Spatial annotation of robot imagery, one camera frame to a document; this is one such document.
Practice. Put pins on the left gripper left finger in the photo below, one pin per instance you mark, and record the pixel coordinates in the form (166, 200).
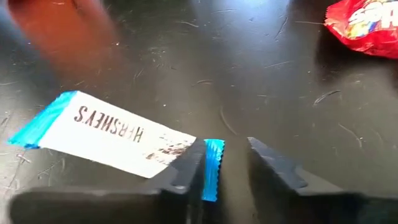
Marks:
(140, 205)

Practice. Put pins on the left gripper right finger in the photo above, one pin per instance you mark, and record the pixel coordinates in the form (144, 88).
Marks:
(295, 202)

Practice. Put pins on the white blue Hershey's bar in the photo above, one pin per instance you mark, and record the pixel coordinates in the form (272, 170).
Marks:
(109, 133)

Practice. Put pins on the small red Skittles packet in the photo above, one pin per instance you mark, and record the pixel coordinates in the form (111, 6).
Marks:
(367, 34)

